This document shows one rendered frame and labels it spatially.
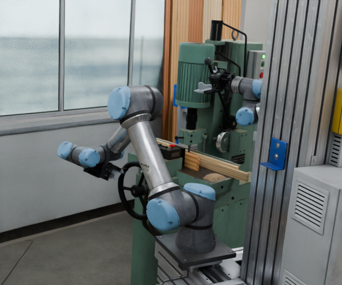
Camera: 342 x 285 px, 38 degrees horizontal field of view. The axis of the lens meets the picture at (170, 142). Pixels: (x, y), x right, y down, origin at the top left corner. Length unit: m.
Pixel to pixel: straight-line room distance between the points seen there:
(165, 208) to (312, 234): 0.48
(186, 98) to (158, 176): 0.81
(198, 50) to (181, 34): 1.64
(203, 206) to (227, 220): 0.88
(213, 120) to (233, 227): 0.58
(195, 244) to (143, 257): 0.99
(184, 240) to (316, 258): 0.53
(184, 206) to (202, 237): 0.17
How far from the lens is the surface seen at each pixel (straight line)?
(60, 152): 2.16
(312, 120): 1.52
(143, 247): 2.76
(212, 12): 4.32
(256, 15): 4.96
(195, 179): 2.36
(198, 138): 2.57
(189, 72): 2.43
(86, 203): 3.97
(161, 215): 1.68
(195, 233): 1.82
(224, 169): 2.44
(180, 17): 4.04
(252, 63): 2.62
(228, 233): 2.68
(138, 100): 1.78
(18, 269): 3.42
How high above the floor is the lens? 1.65
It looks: 15 degrees down
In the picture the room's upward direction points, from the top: 4 degrees clockwise
